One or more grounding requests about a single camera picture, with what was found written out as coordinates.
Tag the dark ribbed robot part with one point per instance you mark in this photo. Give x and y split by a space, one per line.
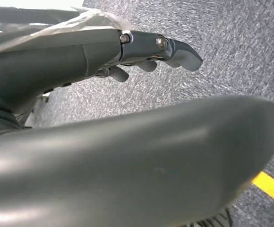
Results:
212 221

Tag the clear crinkled plastic film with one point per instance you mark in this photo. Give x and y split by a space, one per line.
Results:
92 19

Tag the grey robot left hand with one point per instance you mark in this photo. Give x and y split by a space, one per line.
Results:
132 163

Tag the yellow floor tape strip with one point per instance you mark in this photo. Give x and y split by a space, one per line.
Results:
272 189

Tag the pale furniture foot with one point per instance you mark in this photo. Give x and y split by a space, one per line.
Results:
36 111

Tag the ribbed grey left arm sleeve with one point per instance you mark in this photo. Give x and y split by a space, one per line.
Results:
0 120

